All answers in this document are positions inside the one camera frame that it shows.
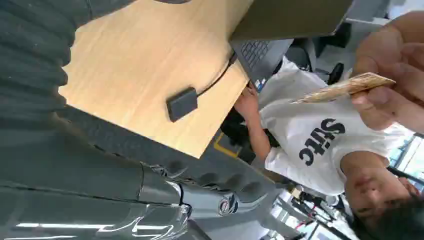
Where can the person's left hand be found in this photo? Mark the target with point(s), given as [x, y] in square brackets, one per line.
[247, 102]

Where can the person's right hand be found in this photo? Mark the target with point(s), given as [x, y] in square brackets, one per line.
[391, 56]

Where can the person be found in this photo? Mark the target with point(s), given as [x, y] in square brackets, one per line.
[314, 109]

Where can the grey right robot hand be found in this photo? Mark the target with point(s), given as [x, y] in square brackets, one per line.
[73, 172]

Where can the grey laptop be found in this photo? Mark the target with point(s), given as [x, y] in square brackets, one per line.
[285, 20]

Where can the black power adapter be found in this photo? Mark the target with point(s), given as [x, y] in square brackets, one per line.
[181, 104]

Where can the ribbed grey right arm sleeve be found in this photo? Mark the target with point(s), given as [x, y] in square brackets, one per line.
[30, 49]

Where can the black office chair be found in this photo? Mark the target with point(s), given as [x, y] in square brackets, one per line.
[303, 54]

